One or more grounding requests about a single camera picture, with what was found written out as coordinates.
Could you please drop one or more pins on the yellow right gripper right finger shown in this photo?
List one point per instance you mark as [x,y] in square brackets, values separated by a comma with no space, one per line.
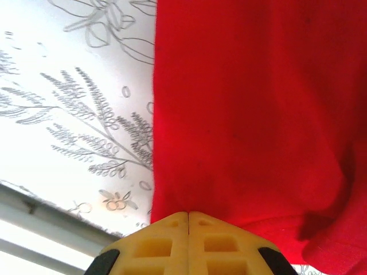
[220,249]

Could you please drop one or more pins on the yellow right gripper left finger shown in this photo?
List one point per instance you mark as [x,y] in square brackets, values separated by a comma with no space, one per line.
[155,249]

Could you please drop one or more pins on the red printed t-shirt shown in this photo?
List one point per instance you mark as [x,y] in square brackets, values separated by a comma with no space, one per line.
[243,100]

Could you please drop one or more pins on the floral tablecloth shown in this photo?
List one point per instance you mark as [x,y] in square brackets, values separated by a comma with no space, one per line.
[71,129]

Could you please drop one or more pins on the long aluminium frame rail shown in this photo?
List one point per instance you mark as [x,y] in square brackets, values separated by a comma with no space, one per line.
[43,217]

